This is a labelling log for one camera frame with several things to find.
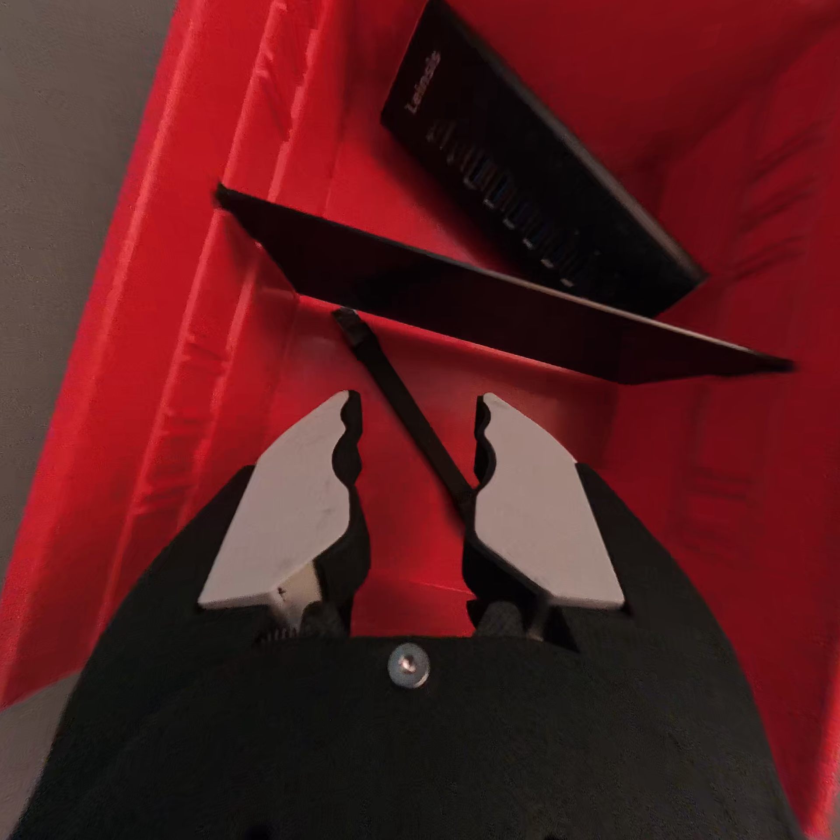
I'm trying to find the black usb cable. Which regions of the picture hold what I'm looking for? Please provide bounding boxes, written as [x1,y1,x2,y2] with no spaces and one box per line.
[332,307,476,526]

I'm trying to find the red plastic bin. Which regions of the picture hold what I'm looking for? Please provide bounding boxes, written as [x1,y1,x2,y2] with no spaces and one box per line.
[0,0,840,840]

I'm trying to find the black usb hub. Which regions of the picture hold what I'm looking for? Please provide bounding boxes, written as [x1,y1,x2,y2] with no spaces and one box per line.
[381,0,710,319]

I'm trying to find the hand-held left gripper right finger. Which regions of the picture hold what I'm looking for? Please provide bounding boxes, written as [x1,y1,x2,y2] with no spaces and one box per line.
[461,392,626,643]

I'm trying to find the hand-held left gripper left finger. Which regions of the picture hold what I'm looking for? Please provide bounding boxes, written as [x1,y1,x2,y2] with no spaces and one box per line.
[197,390,372,637]

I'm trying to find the black divider panel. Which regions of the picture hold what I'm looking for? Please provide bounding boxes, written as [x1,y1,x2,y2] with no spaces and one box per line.
[215,184,796,386]

